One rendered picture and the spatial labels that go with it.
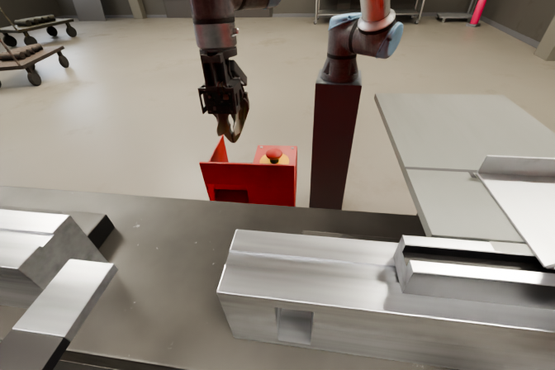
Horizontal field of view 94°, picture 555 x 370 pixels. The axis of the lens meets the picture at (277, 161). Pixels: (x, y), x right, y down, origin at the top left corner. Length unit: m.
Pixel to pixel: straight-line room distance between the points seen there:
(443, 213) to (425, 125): 0.15
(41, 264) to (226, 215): 0.20
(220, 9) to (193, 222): 0.35
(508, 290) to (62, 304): 0.29
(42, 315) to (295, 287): 0.16
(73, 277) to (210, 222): 0.20
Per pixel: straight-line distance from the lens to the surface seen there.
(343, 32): 1.06
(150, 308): 0.35
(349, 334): 0.26
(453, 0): 7.88
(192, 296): 0.34
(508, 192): 0.30
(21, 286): 0.36
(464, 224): 0.25
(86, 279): 0.23
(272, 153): 0.61
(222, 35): 0.51
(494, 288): 0.24
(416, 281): 0.22
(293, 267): 0.23
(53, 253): 0.34
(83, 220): 0.44
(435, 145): 0.33
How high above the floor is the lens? 1.17
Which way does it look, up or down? 38 degrees down
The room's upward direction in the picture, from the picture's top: 3 degrees counter-clockwise
